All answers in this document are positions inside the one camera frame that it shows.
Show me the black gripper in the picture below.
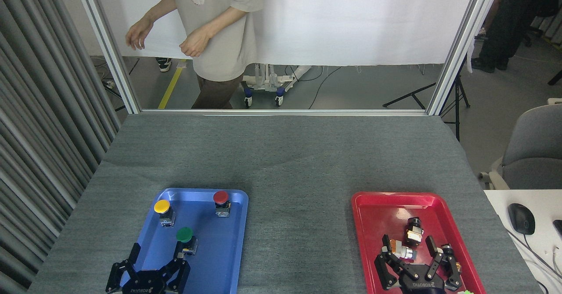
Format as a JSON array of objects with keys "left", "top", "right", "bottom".
[
  {"left": 105, "top": 243, "right": 192, "bottom": 294},
  {"left": 374, "top": 235, "right": 463, "bottom": 294}
]

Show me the green push button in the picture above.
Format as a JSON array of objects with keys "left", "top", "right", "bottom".
[{"left": 175, "top": 227, "right": 198, "bottom": 256}]

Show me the yellow push button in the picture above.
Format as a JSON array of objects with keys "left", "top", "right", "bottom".
[{"left": 154, "top": 200, "right": 176, "bottom": 227}]

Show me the red push button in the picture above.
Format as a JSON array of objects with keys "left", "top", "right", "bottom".
[{"left": 213, "top": 191, "right": 232, "bottom": 218}]

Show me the person's left hand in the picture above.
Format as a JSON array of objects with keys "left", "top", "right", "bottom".
[{"left": 179, "top": 27, "right": 212, "bottom": 58}]

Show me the person's right hand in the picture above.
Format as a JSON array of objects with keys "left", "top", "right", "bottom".
[{"left": 126, "top": 16, "right": 155, "bottom": 51}]

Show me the red tray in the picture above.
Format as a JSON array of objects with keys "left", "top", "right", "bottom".
[{"left": 351, "top": 192, "right": 486, "bottom": 294}]

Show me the blue tray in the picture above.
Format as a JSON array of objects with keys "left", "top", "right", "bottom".
[{"left": 119, "top": 188, "right": 249, "bottom": 294}]

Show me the white desk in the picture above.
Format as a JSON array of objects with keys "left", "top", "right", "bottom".
[{"left": 483, "top": 190, "right": 562, "bottom": 294}]

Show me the black computer mouse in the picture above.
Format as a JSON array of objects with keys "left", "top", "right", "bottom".
[{"left": 508, "top": 203, "right": 536, "bottom": 236}]

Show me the grey office chair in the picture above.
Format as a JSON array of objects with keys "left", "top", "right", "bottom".
[{"left": 479, "top": 104, "right": 562, "bottom": 190}]

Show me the black tripod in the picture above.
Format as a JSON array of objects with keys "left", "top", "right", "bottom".
[{"left": 382, "top": 55, "right": 471, "bottom": 142}]

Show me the grey pleated curtain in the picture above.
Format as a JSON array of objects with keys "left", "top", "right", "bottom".
[
  {"left": 0, "top": 0, "right": 122, "bottom": 294},
  {"left": 531, "top": 15, "right": 562, "bottom": 45}
]

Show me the white stand on wheels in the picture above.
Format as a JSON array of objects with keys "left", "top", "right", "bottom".
[{"left": 241, "top": 64, "right": 311, "bottom": 108}]

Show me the white cloth backdrop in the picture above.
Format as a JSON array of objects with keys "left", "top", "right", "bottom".
[{"left": 90, "top": 0, "right": 482, "bottom": 68}]

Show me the white and orange switch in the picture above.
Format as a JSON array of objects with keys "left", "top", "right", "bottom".
[{"left": 390, "top": 239, "right": 418, "bottom": 262}]

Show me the black and orange switch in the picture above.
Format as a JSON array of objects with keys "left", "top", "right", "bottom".
[{"left": 440, "top": 243, "right": 463, "bottom": 273}]

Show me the black and white switch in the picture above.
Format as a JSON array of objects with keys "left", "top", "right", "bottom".
[{"left": 404, "top": 217, "right": 425, "bottom": 247}]

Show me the black mouse cable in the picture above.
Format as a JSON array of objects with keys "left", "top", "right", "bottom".
[{"left": 505, "top": 229, "right": 562, "bottom": 281}]

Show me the silver frame crossbar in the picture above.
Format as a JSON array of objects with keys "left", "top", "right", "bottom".
[{"left": 140, "top": 109, "right": 429, "bottom": 117}]

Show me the black floor cable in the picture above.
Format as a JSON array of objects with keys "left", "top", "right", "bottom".
[{"left": 309, "top": 67, "right": 343, "bottom": 109}]

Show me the silver frame post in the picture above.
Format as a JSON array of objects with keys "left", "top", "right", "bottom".
[
  {"left": 426, "top": 0, "right": 505, "bottom": 116},
  {"left": 72, "top": 0, "right": 142, "bottom": 115}
]

